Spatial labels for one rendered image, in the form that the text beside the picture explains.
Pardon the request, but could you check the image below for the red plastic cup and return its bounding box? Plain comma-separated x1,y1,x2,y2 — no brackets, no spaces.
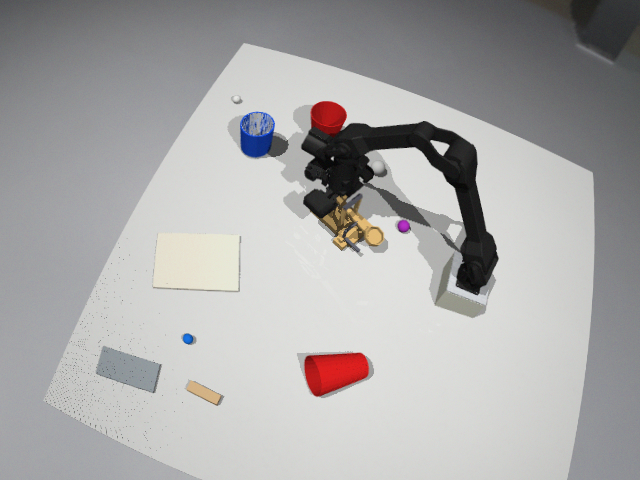
305,353,369,397
310,101,347,137

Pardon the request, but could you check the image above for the tan rectangular block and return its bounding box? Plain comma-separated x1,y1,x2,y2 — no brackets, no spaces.
187,380,221,406

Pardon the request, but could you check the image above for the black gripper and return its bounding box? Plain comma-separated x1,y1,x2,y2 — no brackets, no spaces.
303,165,374,218

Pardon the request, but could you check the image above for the blue cup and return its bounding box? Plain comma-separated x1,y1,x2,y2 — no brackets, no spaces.
240,112,275,159

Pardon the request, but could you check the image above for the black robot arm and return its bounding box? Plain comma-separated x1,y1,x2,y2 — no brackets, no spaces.
301,121,499,295

